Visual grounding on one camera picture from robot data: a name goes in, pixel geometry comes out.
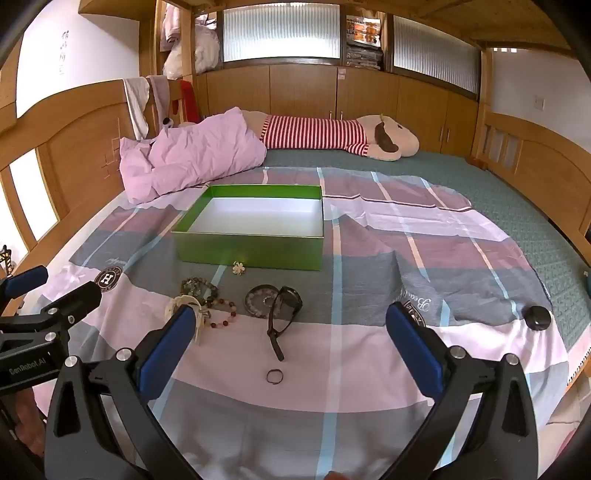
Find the pink quilt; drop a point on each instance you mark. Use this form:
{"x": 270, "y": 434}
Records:
{"x": 198, "y": 152}

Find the white plastic bags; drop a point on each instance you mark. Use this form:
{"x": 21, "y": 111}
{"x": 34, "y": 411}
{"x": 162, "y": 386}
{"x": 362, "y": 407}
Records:
{"x": 194, "y": 46}

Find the black sunglasses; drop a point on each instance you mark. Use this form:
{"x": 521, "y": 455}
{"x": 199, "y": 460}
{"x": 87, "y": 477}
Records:
{"x": 288, "y": 300}

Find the white hanging cloth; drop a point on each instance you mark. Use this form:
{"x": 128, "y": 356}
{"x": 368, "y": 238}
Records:
{"x": 136, "y": 106}

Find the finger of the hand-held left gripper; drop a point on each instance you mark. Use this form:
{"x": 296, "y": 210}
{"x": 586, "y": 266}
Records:
{"x": 23, "y": 279}
{"x": 78, "y": 297}

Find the clover brooch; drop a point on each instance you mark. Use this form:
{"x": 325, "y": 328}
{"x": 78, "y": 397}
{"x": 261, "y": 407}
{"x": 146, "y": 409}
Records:
{"x": 238, "y": 268}

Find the white wall switch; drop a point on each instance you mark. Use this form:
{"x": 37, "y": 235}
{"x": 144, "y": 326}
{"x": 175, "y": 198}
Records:
{"x": 539, "y": 102}

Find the wooden cabinet row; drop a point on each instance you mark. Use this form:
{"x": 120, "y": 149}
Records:
{"x": 300, "y": 90}

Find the wooden footboard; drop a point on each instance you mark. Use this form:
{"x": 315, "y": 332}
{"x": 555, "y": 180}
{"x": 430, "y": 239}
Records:
{"x": 535, "y": 157}

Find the wall calligraphy decal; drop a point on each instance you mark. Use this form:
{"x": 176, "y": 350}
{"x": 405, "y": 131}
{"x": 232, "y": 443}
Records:
{"x": 67, "y": 53}

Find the striped long plush toy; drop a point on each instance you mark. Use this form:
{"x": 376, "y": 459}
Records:
{"x": 314, "y": 131}

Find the small black white plush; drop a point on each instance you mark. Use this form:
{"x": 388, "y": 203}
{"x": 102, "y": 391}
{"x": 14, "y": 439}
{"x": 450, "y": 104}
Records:
{"x": 167, "y": 122}

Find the black round lid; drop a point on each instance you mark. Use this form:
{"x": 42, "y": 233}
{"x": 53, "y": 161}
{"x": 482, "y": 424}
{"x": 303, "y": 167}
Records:
{"x": 538, "y": 318}

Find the stack of magazines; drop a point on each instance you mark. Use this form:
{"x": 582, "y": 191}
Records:
{"x": 364, "y": 44}

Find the white hair clip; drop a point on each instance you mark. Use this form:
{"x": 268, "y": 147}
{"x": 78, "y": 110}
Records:
{"x": 184, "y": 302}

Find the wooden headboard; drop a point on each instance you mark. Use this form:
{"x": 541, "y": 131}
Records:
{"x": 78, "y": 152}

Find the pink hanging cloth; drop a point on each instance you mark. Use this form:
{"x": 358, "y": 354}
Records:
{"x": 160, "y": 99}

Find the wide ribbed glass window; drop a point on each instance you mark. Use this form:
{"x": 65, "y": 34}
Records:
{"x": 281, "y": 34}

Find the green mattress cover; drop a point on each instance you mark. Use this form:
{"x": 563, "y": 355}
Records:
{"x": 508, "y": 194}

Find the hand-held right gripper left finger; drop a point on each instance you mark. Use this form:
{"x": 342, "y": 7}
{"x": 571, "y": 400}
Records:
{"x": 171, "y": 341}

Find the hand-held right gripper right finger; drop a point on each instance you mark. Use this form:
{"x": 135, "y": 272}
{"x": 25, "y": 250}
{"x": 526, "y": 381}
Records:
{"x": 411, "y": 341}

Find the green cardboard box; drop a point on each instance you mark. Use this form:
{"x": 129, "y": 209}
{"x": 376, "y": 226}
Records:
{"x": 249, "y": 251}

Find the plaid bed sheet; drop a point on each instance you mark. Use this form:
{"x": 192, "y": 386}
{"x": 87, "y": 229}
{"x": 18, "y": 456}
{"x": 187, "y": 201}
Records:
{"x": 351, "y": 369}

